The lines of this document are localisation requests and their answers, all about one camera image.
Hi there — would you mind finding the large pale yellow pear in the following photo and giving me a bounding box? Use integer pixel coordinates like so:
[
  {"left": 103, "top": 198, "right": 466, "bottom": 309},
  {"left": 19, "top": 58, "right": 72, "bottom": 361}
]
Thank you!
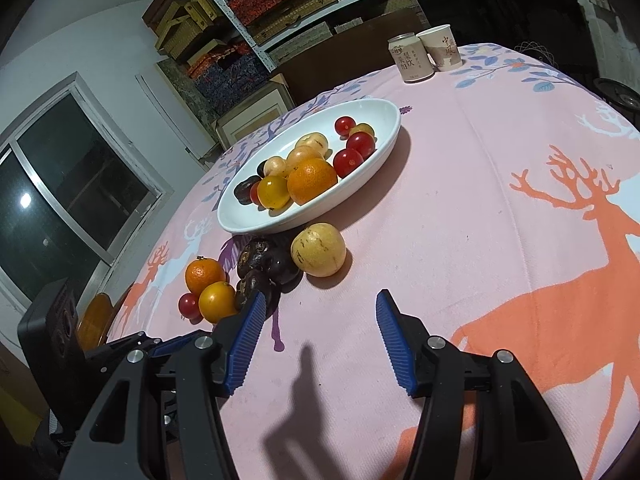
[{"left": 291, "top": 223, "right": 347, "bottom": 278}]

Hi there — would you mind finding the pink deer print tablecloth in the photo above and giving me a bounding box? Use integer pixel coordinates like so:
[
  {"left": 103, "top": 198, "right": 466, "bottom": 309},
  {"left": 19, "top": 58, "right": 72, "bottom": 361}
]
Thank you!
[{"left": 107, "top": 42, "right": 640, "bottom": 480}]

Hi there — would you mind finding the beige drink can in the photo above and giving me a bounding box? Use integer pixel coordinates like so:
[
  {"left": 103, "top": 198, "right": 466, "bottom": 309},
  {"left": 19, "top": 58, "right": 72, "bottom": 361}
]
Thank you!
[{"left": 388, "top": 33, "right": 435, "bottom": 83}]

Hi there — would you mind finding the dark glass window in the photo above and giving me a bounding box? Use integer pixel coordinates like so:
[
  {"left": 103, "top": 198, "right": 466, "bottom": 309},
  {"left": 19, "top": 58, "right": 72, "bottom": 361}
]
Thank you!
[{"left": 0, "top": 72, "right": 173, "bottom": 306}]

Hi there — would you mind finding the orange mandarin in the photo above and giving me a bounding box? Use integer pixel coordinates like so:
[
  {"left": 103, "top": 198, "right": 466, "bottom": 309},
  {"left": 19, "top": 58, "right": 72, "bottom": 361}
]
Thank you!
[
  {"left": 185, "top": 256, "right": 227, "bottom": 295},
  {"left": 287, "top": 158, "right": 339, "bottom": 206}
]

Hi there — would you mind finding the black speaker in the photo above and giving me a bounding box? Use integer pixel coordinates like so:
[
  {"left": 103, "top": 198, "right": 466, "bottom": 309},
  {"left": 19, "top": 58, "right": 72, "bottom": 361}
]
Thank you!
[{"left": 17, "top": 280, "right": 93, "bottom": 411}]

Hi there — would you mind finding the yellow tomato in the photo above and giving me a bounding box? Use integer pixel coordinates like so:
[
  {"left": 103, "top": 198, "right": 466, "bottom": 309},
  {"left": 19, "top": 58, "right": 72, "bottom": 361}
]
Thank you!
[
  {"left": 257, "top": 175, "right": 292, "bottom": 211},
  {"left": 198, "top": 281, "right": 238, "bottom": 324}
]

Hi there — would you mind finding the wooden picture frame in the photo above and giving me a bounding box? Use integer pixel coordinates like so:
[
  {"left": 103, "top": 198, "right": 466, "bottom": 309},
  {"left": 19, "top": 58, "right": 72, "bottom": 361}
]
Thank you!
[{"left": 215, "top": 75, "right": 296, "bottom": 148}]

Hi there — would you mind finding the black chair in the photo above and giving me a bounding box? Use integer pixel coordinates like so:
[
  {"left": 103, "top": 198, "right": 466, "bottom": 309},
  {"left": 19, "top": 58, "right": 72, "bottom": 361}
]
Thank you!
[{"left": 416, "top": 0, "right": 596, "bottom": 86}]

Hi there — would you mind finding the dark purple fruit cluster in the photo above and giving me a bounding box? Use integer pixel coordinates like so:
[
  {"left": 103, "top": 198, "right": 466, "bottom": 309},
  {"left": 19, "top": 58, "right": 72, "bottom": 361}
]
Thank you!
[{"left": 234, "top": 270, "right": 273, "bottom": 311}]

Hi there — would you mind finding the white oval plate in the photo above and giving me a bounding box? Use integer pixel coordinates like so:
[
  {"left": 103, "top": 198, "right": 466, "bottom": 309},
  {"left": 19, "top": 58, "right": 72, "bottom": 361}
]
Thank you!
[{"left": 216, "top": 98, "right": 402, "bottom": 235}]

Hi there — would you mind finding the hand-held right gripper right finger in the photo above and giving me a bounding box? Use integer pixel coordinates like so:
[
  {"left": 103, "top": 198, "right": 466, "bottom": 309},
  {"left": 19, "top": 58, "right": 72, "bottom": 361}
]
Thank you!
[{"left": 375, "top": 288, "right": 583, "bottom": 480}]

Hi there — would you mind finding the metal shelf rack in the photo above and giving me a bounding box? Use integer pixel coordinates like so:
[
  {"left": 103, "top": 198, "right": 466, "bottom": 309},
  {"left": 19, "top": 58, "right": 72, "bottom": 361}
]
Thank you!
[{"left": 182, "top": 0, "right": 556, "bottom": 73}]

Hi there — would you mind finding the wooden chair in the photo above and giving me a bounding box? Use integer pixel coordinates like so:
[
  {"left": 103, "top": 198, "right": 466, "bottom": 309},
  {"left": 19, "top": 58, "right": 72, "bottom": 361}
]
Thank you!
[{"left": 77, "top": 292, "right": 113, "bottom": 351}]

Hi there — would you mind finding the pile of patterned boxes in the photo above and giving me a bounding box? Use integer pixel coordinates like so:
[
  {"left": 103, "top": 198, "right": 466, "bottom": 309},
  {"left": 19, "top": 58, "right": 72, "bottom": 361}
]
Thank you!
[{"left": 142, "top": 0, "right": 273, "bottom": 113}]

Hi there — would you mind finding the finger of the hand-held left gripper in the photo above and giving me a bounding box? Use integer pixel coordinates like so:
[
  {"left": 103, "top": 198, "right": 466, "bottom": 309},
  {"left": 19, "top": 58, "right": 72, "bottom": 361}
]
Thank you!
[{"left": 85, "top": 331, "right": 201, "bottom": 362}]

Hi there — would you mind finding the brown wooden board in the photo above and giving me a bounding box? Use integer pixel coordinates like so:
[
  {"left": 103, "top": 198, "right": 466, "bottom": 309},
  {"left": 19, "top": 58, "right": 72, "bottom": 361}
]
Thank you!
[{"left": 270, "top": 10, "right": 431, "bottom": 106}]

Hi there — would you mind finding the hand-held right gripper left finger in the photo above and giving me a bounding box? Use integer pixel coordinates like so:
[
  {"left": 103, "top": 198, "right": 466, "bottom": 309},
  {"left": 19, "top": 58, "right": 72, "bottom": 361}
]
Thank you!
[{"left": 60, "top": 290, "right": 268, "bottom": 480}]

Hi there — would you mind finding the beige paper cup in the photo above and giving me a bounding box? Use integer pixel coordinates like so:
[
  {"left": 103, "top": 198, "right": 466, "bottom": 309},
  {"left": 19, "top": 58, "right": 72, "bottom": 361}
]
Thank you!
[{"left": 416, "top": 25, "right": 463, "bottom": 72}]

